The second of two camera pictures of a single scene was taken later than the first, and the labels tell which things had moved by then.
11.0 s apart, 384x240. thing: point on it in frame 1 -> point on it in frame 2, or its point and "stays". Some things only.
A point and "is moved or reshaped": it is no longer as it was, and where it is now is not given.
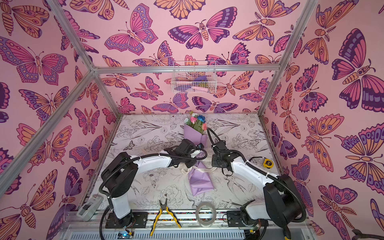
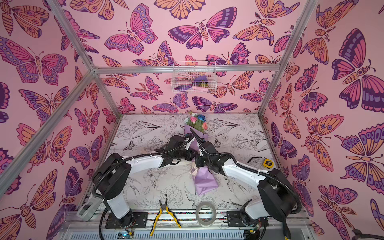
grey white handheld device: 86,212 stays
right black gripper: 218,149 -> 202,147
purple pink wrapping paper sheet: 199,177 is moved or reshaped
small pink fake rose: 193,119 stays
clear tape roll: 206,224 stays
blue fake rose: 201,118 stays
